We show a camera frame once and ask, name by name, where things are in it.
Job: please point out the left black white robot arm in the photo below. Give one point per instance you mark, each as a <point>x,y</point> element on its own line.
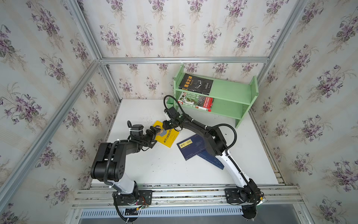
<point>109,163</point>

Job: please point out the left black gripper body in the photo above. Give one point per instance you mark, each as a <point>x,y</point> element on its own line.
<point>147,139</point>

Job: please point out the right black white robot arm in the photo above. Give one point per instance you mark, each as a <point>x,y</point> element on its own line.
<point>216,146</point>

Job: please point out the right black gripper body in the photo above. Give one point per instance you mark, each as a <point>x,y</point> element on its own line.
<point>168,124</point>

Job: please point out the green wooden bookshelf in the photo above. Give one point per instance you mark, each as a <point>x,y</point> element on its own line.
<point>233,99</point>

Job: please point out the white slotted cable duct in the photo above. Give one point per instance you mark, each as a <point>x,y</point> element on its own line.
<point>193,211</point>

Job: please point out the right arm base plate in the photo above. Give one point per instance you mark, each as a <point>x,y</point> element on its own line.
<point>234,195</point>

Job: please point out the aluminium mounting rail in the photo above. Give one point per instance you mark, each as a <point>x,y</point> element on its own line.
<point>99,196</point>

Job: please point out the dark blue hardcover book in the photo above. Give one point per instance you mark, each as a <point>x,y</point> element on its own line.
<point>191,146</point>

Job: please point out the green red plant book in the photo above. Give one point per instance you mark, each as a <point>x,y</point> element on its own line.
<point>196,101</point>

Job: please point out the yellow cartoon book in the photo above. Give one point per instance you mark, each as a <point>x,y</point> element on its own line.
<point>165,137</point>

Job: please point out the aluminium frame horizontal bar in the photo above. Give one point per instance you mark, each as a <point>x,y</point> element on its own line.
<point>180,60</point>

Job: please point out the black book gold title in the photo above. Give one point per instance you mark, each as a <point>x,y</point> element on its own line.
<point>196,84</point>

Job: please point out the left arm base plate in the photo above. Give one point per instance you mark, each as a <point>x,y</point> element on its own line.
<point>142,197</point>

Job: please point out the blue thin booklet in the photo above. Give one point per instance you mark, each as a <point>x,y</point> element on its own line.
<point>210,159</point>

